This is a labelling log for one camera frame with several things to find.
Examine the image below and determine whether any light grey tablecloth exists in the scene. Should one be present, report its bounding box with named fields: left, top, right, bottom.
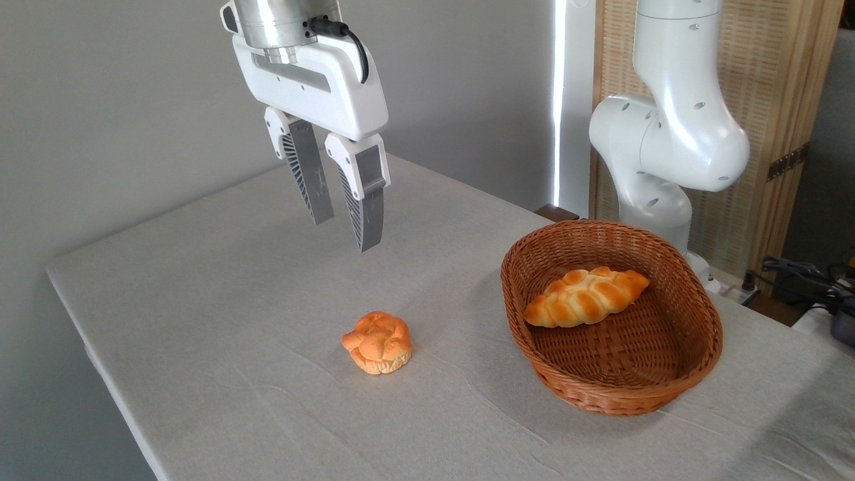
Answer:
left=45, top=152, right=855, bottom=481

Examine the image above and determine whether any white window frame post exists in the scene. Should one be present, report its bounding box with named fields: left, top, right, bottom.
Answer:
left=553, top=0, right=596, bottom=218

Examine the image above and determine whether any dark brown wooden furniture corner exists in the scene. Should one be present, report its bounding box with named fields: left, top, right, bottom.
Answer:
left=534, top=204, right=580, bottom=222

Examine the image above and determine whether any dark metal screen hinge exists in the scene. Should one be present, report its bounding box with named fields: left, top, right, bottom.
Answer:
left=767, top=142, right=810, bottom=182

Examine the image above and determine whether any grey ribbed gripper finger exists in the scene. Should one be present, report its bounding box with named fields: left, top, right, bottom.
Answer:
left=325, top=132, right=391, bottom=253
left=265, top=106, right=335, bottom=226

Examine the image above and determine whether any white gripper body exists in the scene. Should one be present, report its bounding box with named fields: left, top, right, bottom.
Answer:
left=232, top=33, right=389, bottom=142

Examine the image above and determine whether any black cable bundle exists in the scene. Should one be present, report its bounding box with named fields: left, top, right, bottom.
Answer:
left=760, top=256, right=855, bottom=316

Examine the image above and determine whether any white power strip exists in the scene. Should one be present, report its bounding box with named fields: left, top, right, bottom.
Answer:
left=716, top=271, right=762, bottom=305

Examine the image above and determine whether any long braided bread loaf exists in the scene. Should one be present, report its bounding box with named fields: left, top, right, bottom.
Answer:
left=524, top=267, right=650, bottom=329

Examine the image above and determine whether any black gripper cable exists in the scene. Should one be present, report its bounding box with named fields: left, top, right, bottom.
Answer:
left=308, top=16, right=370, bottom=85

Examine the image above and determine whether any round knotted bread bun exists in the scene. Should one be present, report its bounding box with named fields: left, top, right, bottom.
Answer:
left=341, top=311, right=413, bottom=375

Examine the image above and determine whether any brown wicker oval basket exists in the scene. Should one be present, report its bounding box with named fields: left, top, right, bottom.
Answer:
left=501, top=220, right=723, bottom=417

